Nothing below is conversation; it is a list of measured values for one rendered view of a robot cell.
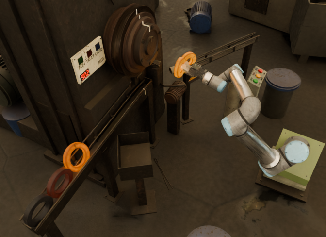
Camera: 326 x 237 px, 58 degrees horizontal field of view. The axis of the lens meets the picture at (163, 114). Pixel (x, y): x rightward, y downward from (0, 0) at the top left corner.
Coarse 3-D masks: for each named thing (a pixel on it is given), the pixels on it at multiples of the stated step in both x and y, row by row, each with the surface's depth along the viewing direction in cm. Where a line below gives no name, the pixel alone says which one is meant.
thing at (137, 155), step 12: (144, 132) 193; (120, 144) 199; (132, 144) 200; (144, 144) 200; (120, 156) 194; (132, 156) 194; (144, 156) 194; (120, 168) 174; (132, 168) 175; (144, 168) 177; (132, 192) 242; (144, 192) 220; (132, 204) 234; (144, 204) 233
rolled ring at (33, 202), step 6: (36, 198) 159; (42, 198) 160; (48, 198) 165; (30, 204) 156; (36, 204) 157; (48, 204) 168; (30, 210) 155; (48, 210) 168; (24, 216) 155; (30, 216) 156; (42, 216) 167; (24, 222) 157; (30, 222) 158; (36, 222) 162
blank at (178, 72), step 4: (180, 60) 217; (184, 60) 223; (176, 64) 216; (180, 64) 218; (176, 68) 217; (180, 68) 227; (176, 72) 218; (180, 72) 223; (176, 76) 222; (180, 76) 226
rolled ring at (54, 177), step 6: (60, 168) 171; (66, 168) 174; (54, 174) 167; (60, 174) 168; (66, 174) 177; (72, 174) 180; (54, 180) 165; (66, 180) 179; (48, 186) 165; (54, 186) 167; (66, 186) 178; (48, 192) 166; (54, 192) 169; (60, 192) 174
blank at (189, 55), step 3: (186, 54) 244; (189, 54) 244; (192, 54) 246; (195, 54) 248; (183, 57) 244; (186, 57) 244; (189, 57) 246; (192, 57) 248; (195, 57) 250; (186, 60) 246; (192, 60) 250; (195, 60) 252; (189, 63) 252; (192, 63) 252
